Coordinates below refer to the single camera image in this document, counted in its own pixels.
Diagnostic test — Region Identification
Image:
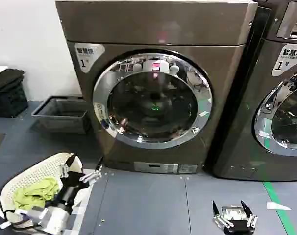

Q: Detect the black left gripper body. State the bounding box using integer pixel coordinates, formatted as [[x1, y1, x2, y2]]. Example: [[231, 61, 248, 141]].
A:
[[54, 170, 90, 213]]

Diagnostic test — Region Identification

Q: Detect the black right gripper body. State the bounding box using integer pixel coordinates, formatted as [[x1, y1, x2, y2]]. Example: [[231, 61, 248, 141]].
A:
[[226, 219, 249, 235]]

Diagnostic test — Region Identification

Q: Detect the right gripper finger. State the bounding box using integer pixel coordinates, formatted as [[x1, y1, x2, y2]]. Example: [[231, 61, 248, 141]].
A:
[[240, 200, 259, 230], [211, 200, 234, 231]]

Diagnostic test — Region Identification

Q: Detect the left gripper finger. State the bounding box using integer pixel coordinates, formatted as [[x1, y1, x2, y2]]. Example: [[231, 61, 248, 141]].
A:
[[79, 156, 104, 183], [59, 153, 78, 178]]

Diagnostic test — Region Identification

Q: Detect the green cloth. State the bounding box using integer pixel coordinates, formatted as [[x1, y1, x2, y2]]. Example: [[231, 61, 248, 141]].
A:
[[12, 177, 60, 209]]

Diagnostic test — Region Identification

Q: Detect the white floor tape piece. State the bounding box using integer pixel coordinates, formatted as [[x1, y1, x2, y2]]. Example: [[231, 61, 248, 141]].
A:
[[266, 201, 292, 211]]

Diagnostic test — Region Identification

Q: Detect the green floor tape strip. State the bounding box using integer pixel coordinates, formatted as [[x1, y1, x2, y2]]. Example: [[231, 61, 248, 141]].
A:
[[263, 181, 297, 235]]

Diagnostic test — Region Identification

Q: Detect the white perforated laundry basket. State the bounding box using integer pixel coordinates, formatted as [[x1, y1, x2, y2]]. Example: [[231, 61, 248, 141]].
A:
[[0, 152, 95, 235]]

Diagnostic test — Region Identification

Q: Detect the dark grey plastic basket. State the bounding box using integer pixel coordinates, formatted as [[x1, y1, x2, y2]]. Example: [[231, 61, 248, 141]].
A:
[[30, 96, 91, 135]]

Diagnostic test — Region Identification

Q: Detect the round glass dryer door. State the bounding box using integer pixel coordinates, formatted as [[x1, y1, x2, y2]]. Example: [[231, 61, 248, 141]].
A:
[[92, 48, 212, 150]]

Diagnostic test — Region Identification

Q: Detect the black plastic crate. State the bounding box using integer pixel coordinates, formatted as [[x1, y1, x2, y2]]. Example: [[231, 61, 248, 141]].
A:
[[0, 82, 29, 118]]

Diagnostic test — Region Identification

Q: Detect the grey washer with drawer panel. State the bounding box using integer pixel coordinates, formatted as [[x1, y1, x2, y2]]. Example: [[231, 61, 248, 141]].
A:
[[204, 0, 297, 182]]

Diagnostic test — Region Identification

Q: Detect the round glass washer door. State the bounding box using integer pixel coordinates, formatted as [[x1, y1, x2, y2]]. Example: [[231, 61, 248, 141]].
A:
[[254, 70, 297, 157]]

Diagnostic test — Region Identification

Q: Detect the dark folded cloth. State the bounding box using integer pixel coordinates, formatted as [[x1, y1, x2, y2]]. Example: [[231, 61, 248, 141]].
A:
[[0, 68, 25, 93]]

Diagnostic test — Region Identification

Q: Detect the white number sticker on dryer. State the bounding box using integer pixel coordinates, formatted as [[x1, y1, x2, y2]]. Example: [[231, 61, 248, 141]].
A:
[[74, 43, 106, 73]]

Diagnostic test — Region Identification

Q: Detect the white number sticker on washer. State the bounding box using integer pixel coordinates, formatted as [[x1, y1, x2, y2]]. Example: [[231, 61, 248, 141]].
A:
[[272, 43, 297, 77]]

